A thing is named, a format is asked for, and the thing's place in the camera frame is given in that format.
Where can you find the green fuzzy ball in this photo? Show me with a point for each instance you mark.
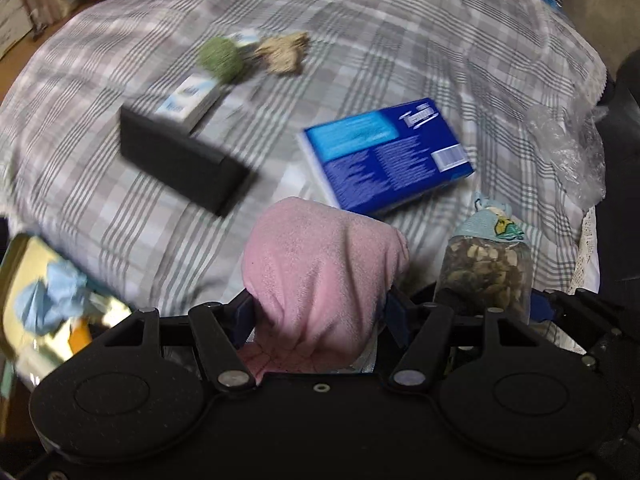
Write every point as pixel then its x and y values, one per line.
pixel 220 57

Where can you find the white tissue pack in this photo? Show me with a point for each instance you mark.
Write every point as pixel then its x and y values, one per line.
pixel 190 97

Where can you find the pale crumpled plastic-wrapped bundle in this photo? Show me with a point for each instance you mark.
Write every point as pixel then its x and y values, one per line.
pixel 282 55

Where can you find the bag of dried nuts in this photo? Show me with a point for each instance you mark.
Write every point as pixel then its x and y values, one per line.
pixel 480 270

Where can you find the grey plaid bed sheet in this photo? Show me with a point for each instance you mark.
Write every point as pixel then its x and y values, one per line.
pixel 400 50

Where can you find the clear plastic bag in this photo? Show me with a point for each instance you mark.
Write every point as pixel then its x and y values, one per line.
pixel 565 150

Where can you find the pink cloth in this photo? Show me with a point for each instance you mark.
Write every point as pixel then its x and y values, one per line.
pixel 320 270

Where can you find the black rectangular box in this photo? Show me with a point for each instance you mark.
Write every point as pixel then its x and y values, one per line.
pixel 175 155

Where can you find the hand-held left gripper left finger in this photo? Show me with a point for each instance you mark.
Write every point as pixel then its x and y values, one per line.
pixel 244 317

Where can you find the white lace cloth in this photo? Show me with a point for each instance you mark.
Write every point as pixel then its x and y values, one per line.
pixel 585 250

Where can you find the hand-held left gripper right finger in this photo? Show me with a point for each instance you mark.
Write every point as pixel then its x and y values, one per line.
pixel 398 315

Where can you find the blue face mask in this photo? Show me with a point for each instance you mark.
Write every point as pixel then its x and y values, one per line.
pixel 47 300

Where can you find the gold metal tray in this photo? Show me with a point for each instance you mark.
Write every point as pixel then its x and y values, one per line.
pixel 25 255

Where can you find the white storage drawers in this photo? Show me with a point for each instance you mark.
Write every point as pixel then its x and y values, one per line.
pixel 15 10

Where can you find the blue tissue pack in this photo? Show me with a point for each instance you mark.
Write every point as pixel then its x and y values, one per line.
pixel 380 155

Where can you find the yellow orange item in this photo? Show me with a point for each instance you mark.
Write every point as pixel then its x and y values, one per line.
pixel 80 341

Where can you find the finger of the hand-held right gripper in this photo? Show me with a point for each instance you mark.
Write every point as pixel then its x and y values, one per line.
pixel 542 307

